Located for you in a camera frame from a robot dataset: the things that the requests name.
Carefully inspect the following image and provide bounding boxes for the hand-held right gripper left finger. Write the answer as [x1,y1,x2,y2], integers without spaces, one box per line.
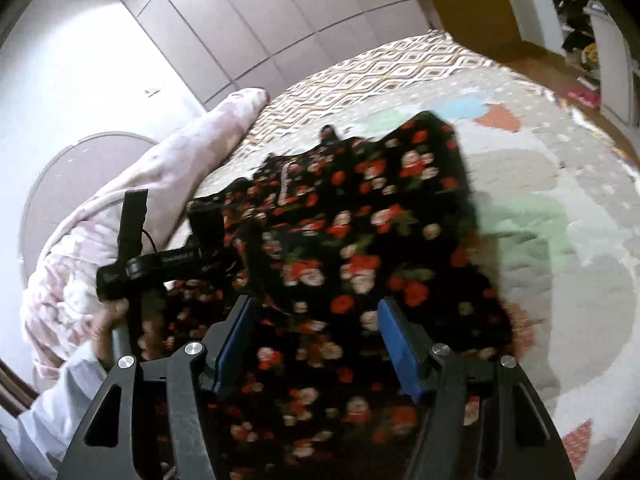
[56,294,257,480]

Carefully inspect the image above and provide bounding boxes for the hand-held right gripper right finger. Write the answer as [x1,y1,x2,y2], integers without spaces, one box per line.
[377,296,576,480]

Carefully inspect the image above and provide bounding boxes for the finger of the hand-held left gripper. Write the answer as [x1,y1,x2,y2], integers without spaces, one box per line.
[187,199,227,267]

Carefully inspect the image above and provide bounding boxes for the black floral garment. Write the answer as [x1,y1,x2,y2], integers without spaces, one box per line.
[135,110,521,480]

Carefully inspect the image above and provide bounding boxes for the person's left forearm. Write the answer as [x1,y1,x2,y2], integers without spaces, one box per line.
[14,344,112,480]

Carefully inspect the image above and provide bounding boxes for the person's left hand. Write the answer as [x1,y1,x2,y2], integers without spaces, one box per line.
[90,297,133,368]

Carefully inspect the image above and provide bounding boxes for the pink fleece blanket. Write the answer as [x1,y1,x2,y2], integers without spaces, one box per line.
[20,87,271,386]

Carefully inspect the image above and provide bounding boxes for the grey oval headboard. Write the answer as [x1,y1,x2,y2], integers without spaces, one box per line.
[20,132,161,281]

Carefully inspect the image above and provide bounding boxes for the patchwork quilt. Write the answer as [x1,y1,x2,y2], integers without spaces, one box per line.
[200,67,640,480]

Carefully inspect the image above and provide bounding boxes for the white wardrobe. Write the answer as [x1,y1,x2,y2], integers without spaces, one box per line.
[100,0,437,106]

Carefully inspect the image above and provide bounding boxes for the geometric patterned bedsheet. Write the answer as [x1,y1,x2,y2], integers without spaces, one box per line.
[240,30,506,157]

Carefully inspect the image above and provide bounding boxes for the pink item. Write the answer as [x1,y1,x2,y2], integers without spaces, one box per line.
[565,87,601,108]

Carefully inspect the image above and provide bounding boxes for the wooden door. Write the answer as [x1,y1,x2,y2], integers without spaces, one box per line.
[410,0,527,56]

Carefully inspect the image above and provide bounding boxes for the white cabinet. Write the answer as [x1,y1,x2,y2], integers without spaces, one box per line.
[585,0,640,128]

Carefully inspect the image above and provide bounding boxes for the dark clutter pile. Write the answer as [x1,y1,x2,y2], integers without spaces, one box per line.
[532,0,601,56]

